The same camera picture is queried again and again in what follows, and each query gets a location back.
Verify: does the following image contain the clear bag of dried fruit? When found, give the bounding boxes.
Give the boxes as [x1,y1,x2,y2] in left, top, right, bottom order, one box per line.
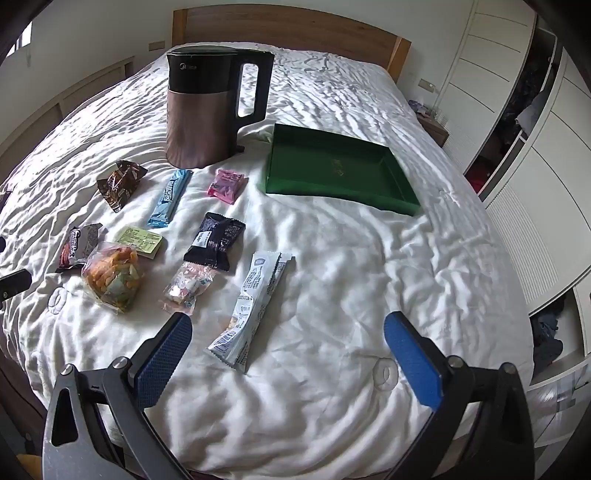
[82,226,164,315]

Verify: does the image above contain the green cardboard tray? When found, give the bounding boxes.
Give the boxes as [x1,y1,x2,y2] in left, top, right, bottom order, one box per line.
[264,122,422,217]

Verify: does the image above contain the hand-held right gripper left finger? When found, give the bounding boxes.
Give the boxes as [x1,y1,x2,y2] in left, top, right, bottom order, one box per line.
[42,313,195,480]

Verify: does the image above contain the pink candy packet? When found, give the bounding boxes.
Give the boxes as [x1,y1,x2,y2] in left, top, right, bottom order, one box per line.
[207,169,247,205]

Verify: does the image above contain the red garment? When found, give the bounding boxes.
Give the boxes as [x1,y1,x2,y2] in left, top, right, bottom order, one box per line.
[464,157,492,199]

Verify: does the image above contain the dark hanging clothes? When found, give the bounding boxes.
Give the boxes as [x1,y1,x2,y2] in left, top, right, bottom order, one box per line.
[501,44,561,139]

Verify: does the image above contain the wooden headboard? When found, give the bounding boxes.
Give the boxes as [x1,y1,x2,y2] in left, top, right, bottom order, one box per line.
[172,6,412,80]

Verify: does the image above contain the white wardrobe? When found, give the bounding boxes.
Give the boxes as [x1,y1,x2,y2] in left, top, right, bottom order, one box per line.
[434,0,591,398]

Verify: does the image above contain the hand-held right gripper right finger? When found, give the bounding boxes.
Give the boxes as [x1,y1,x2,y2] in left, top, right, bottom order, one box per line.
[384,311,537,480]

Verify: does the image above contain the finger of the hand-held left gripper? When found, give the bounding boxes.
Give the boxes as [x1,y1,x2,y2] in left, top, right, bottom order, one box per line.
[0,269,32,302]

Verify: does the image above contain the red and black snack packet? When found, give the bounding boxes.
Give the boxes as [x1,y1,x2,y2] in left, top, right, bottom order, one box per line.
[56,223,103,273]

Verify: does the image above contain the wooden nightstand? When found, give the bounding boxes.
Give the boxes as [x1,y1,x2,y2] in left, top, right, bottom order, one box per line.
[418,113,450,147]

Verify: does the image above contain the copper and black electric kettle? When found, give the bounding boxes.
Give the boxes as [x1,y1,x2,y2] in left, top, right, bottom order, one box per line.
[165,45,276,169]

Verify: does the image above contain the pile of blue clothes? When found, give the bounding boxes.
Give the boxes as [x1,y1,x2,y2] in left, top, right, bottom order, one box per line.
[529,307,566,377]

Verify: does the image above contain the white quilted bed cover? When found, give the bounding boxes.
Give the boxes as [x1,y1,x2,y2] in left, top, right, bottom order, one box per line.
[0,44,532,477]

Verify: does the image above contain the brown snack packet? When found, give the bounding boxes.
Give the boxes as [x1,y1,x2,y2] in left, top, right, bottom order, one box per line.
[96,160,148,214]

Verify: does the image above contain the long white snack packet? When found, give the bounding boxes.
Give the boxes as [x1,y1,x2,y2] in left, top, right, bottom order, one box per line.
[205,251,283,374]

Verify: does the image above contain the light blue candy stick packet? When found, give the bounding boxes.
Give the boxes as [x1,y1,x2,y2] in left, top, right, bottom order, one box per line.
[147,169,194,229]

